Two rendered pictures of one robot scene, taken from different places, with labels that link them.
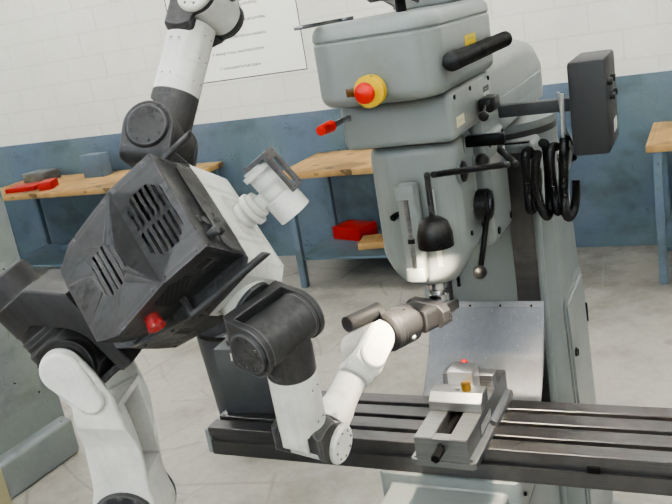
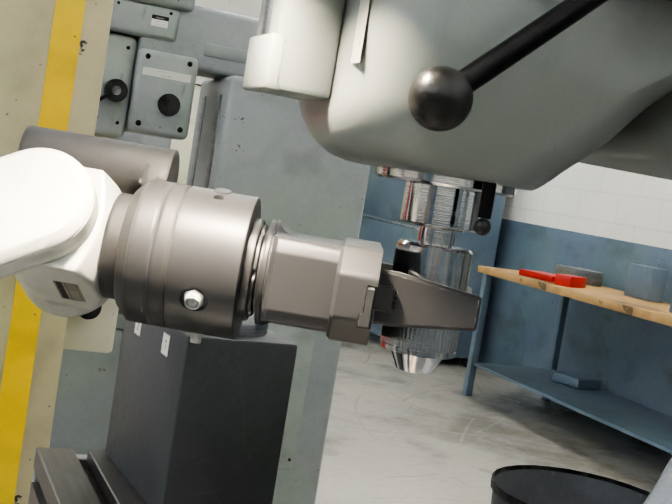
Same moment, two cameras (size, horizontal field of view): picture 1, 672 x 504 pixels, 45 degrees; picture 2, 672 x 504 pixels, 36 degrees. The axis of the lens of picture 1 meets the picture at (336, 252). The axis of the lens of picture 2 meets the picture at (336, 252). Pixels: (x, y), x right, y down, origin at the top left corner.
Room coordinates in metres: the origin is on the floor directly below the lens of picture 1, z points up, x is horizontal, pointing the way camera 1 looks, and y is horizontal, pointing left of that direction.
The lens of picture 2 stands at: (1.23, -0.57, 1.30)
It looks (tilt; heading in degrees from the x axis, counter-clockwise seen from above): 4 degrees down; 40
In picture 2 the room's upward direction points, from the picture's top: 9 degrees clockwise
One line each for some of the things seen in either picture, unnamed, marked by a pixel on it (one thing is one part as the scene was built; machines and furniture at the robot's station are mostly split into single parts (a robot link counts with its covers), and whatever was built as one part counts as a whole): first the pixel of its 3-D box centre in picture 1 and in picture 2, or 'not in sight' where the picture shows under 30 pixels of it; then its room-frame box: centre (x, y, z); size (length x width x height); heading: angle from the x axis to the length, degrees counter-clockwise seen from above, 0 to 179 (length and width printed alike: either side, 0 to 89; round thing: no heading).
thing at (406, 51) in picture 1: (408, 50); not in sight; (1.76, -0.22, 1.81); 0.47 x 0.26 x 0.16; 154
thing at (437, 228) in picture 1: (434, 231); not in sight; (1.56, -0.20, 1.47); 0.07 x 0.07 x 0.06
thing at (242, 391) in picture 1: (265, 369); (195, 396); (2.01, 0.24, 1.04); 0.22 x 0.12 x 0.20; 67
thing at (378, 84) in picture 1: (370, 91); not in sight; (1.54, -0.11, 1.76); 0.06 x 0.02 x 0.06; 64
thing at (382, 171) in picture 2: not in sight; (445, 180); (1.75, -0.22, 1.31); 0.09 x 0.09 x 0.01
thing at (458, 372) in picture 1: (463, 378); not in sight; (1.74, -0.25, 1.05); 0.06 x 0.05 x 0.06; 63
